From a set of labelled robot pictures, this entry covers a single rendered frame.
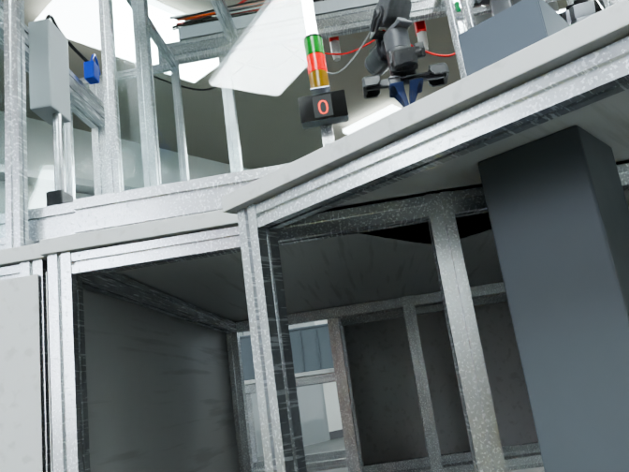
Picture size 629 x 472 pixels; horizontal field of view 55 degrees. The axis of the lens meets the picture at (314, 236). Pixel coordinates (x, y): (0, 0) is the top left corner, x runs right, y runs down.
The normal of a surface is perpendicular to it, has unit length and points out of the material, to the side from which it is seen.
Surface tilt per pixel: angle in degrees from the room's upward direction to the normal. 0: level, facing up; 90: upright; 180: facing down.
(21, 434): 90
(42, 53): 90
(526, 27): 90
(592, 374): 90
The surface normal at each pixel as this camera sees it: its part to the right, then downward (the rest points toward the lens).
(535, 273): -0.68, -0.09
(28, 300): -0.11, -0.23
